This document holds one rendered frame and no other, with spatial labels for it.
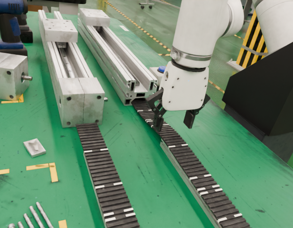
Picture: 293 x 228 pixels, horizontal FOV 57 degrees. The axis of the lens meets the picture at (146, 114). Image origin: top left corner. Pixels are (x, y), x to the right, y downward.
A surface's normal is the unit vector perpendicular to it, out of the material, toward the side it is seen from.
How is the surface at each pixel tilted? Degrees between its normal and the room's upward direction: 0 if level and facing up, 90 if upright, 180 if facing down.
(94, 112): 90
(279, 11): 64
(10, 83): 90
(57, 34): 90
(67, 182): 0
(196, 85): 96
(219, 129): 0
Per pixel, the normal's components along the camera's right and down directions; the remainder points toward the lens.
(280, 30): -0.65, -0.02
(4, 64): 0.16, -0.85
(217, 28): 0.73, 0.44
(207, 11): 0.03, 0.51
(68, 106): 0.37, 0.53
